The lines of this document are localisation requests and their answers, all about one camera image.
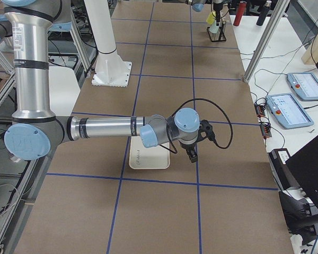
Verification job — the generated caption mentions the black wire cup rack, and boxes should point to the black wire cup rack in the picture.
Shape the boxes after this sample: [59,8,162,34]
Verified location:
[207,19,227,42]

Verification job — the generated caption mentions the black cardboard box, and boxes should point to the black cardboard box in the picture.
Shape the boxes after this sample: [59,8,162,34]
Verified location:
[268,148,298,190]

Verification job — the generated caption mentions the yellow cup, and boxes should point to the yellow cup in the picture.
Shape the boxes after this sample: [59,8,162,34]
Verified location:
[206,11,216,25]

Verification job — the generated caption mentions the near blue teach pendant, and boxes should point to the near blue teach pendant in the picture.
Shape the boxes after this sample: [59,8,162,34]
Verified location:
[266,93,314,129]

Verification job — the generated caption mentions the far blue teach pendant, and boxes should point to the far blue teach pendant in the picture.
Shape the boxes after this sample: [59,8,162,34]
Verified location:
[287,72,318,101]

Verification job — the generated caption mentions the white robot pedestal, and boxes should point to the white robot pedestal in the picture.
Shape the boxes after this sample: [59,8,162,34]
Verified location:
[84,0,132,87]

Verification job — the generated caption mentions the cream rabbit tray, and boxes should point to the cream rabbit tray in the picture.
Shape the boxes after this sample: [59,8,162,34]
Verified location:
[129,137,170,169]

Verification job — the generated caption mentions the red bottle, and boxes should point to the red bottle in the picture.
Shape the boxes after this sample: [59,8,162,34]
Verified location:
[233,1,247,26]

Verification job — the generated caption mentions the blue teach pendant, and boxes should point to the blue teach pendant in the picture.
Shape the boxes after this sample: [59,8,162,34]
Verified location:
[266,93,314,129]
[287,72,318,101]

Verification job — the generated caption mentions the black bottle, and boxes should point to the black bottle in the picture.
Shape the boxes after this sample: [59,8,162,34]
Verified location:
[256,0,272,26]

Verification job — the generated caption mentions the black camera cable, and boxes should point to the black camera cable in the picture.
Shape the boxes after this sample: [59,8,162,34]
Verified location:
[168,98,234,155]

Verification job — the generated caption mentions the orange terminal board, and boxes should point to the orange terminal board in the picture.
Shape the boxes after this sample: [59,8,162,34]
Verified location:
[254,102,272,140]

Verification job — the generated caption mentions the pale green cup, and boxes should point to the pale green cup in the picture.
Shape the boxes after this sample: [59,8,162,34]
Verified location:
[209,21,220,34]

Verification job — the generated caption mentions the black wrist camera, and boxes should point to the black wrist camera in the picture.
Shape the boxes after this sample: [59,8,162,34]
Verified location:
[198,120,216,143]

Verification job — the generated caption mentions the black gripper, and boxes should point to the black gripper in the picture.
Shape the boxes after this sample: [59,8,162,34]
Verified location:
[213,0,223,12]
[179,139,198,162]

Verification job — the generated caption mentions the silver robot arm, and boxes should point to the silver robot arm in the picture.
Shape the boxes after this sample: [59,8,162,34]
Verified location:
[182,0,224,12]
[3,1,200,162]

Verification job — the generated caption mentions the aluminium frame post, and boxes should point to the aluminium frame post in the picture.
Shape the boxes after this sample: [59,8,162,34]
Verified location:
[243,0,290,83]

